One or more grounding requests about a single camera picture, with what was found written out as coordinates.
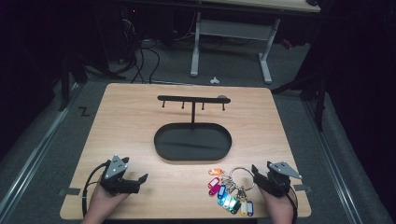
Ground desk with white metal legs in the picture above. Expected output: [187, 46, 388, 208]
[190, 0, 322, 86]

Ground person's left hand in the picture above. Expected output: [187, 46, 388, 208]
[88, 185, 130, 217]

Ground black stand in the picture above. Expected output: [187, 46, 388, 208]
[57, 54, 90, 112]
[270, 69, 329, 133]

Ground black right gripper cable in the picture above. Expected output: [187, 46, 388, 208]
[287, 186, 299, 224]

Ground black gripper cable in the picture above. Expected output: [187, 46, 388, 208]
[81, 161, 112, 217]
[287, 186, 299, 224]

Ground person's right hand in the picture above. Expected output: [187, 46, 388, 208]
[259, 188, 295, 219]

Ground black cables on floor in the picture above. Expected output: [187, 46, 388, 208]
[117, 18, 162, 85]

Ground key ring with coloured tags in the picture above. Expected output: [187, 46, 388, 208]
[206, 166, 257, 217]

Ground metal floor rail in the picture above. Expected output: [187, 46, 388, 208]
[304, 100, 363, 224]
[0, 83, 82, 218]

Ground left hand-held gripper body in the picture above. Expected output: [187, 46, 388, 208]
[99, 154, 141, 196]

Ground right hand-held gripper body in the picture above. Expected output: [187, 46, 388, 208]
[253, 161, 303, 198]

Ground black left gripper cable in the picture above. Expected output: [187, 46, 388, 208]
[81, 161, 112, 217]

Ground small red object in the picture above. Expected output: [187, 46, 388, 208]
[280, 38, 294, 51]

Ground black key rack with tray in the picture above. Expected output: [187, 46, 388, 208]
[153, 94, 233, 162]

